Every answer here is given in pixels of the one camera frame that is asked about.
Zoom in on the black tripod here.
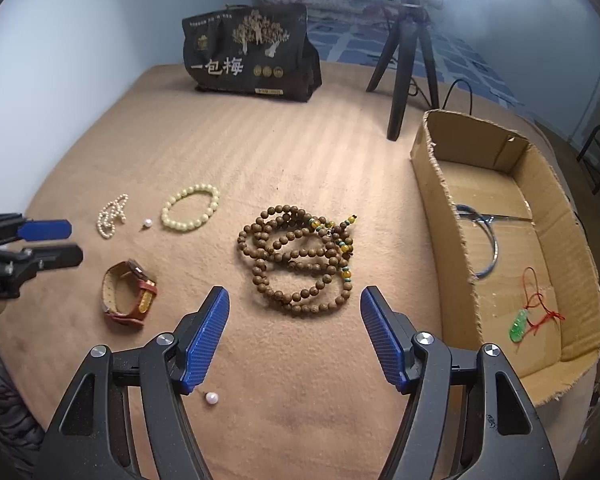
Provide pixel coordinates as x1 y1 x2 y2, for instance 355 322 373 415
365 0 441 142

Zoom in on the blue plaid bedsheet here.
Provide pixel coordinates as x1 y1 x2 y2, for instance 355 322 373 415
305 14 527 112

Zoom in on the black printed bag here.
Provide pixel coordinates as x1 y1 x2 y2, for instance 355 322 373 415
182 2 323 104

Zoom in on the green pendant on red cord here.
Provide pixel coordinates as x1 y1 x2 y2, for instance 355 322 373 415
508 267 566 344

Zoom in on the cream bead bracelet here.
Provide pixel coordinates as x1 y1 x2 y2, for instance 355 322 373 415
161 184 221 232

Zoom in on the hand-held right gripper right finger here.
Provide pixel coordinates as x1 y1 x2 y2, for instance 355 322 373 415
360 286 561 480

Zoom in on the brown wooden bead necklace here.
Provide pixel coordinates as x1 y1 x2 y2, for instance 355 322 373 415
237 204 359 317

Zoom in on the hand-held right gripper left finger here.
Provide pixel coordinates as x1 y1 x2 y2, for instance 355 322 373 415
32 286 231 480

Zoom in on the black power cable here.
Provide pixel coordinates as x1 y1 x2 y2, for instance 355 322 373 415
414 80 482 116

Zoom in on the dark grey cloth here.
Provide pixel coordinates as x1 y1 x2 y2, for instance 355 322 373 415
0 350 48 480

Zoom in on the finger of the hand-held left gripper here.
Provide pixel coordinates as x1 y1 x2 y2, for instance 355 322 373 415
7 243 84 283
0 212 73 248

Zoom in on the cardboard box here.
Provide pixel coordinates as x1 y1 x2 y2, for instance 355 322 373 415
410 108 600 407

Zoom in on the white pearl necklace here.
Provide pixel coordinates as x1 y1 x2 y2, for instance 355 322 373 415
96 193 129 239

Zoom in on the brown leather wrist watch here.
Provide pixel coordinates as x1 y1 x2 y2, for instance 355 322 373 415
102 259 159 330

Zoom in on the silver bangle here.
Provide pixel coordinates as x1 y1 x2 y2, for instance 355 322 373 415
455 203 500 278

